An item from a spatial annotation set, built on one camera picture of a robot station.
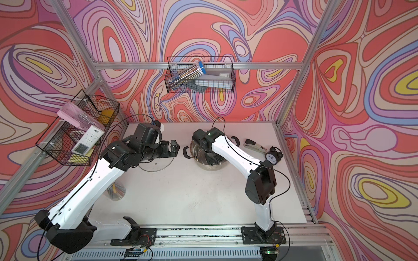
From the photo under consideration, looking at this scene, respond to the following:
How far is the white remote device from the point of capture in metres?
0.69

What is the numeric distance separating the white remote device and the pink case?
0.08 feet

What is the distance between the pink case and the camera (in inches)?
26.5
